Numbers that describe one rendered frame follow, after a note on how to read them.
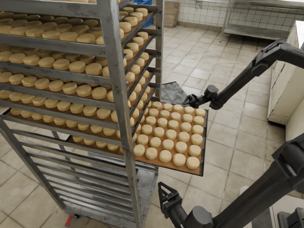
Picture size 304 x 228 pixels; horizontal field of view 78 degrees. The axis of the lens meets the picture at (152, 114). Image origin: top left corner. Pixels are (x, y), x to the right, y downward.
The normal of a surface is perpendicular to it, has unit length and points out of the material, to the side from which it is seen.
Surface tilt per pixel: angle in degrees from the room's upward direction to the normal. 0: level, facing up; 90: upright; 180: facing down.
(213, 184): 0
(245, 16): 90
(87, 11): 90
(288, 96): 90
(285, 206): 0
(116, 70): 90
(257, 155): 0
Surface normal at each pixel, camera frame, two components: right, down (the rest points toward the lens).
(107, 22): -0.27, 0.64
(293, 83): -0.47, 0.59
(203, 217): 0.32, -0.82
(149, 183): 0.00, -0.74
